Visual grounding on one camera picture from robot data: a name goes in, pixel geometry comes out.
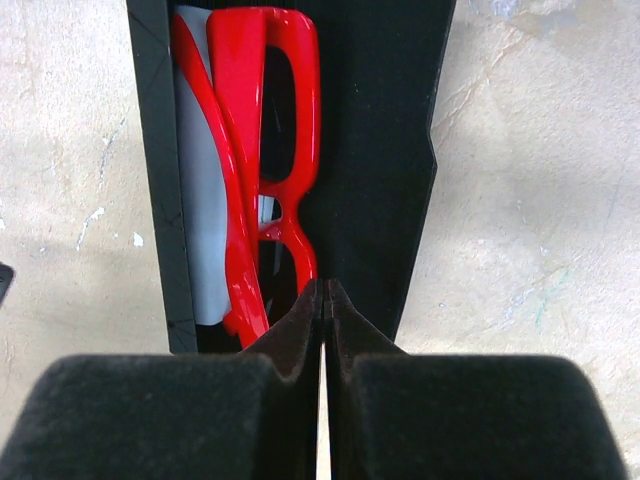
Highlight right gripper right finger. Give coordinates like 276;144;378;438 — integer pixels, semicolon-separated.
324;280;627;479

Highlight light blue cleaning cloth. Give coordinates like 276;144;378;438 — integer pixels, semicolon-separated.
172;4;279;326

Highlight red sunglasses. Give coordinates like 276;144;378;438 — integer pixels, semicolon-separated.
170;5;321;353

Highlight black glasses case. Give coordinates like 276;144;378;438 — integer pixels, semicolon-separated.
127;1;455;354

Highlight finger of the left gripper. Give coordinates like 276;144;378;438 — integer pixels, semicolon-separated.
0;263;15;304

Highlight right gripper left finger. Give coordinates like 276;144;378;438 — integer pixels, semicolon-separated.
1;281;323;479

